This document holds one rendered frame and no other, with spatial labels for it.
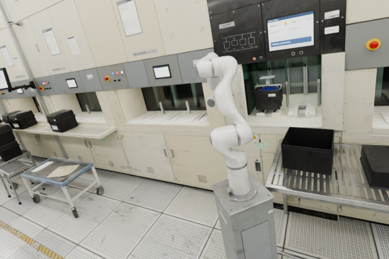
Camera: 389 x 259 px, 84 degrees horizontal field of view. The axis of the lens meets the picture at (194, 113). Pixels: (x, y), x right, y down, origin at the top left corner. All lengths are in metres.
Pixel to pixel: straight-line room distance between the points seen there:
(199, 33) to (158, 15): 0.42
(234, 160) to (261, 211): 0.34
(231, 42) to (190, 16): 0.41
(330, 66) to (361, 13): 0.33
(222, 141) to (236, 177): 0.24
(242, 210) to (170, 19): 1.56
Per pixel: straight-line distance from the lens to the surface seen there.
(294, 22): 1.69
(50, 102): 3.97
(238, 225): 1.34
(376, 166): 1.49
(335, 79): 1.68
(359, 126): 1.86
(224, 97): 1.14
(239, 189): 1.31
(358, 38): 1.70
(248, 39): 1.74
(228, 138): 1.13
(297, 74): 2.65
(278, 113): 2.05
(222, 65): 1.18
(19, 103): 5.42
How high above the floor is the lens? 1.65
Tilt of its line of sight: 19 degrees down
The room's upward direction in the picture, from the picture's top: 11 degrees counter-clockwise
